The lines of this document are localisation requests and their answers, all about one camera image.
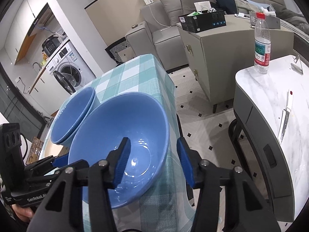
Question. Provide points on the black cardboard box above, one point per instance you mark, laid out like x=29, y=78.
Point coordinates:
x=202, y=22

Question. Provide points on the grey cushion left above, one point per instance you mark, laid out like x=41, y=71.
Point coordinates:
x=174, y=10

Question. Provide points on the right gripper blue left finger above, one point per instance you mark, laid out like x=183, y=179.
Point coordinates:
x=61, y=209

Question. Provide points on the person's left hand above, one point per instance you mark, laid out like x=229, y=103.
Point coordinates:
x=24, y=214

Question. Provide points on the black patterned rug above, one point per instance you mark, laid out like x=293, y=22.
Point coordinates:
x=120, y=51

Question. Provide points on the white washing machine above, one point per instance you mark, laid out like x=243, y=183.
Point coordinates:
x=68, y=68

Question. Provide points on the kitchen knife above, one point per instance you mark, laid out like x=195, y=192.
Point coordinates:
x=284, y=118

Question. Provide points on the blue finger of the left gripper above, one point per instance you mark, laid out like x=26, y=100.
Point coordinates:
x=79, y=169
x=60, y=160

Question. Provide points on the grey chair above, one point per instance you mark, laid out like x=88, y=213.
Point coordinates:
x=245, y=152

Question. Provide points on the white kitchen counter cabinet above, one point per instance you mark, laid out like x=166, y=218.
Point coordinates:
x=47, y=91

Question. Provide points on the cream plate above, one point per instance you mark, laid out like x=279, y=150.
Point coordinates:
x=52, y=149

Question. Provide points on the grey tissue box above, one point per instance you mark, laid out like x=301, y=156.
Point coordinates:
x=272, y=22

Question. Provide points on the patterned brown cardboard box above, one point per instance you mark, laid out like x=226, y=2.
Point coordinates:
x=35, y=151

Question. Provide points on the dark glass door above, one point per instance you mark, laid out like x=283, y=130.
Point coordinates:
x=18, y=106

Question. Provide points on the clear water bottle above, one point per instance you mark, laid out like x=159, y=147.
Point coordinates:
x=262, y=44

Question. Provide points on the black rice cooker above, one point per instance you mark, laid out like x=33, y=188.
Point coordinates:
x=50, y=45

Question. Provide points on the beige side cabinet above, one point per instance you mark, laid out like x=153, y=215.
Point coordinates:
x=216, y=55

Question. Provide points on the blue bowl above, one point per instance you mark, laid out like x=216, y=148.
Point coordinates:
x=131, y=132
x=72, y=115

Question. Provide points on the teal checked tablecloth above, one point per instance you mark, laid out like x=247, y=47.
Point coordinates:
x=165, y=206

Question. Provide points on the grey sofa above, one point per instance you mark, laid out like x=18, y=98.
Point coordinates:
x=158, y=34

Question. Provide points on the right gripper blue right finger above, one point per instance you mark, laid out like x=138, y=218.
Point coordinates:
x=245, y=207

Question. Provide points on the chrome kitchen faucet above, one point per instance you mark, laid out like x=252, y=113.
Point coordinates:
x=36, y=66

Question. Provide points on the white small box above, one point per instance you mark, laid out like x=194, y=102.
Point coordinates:
x=203, y=6

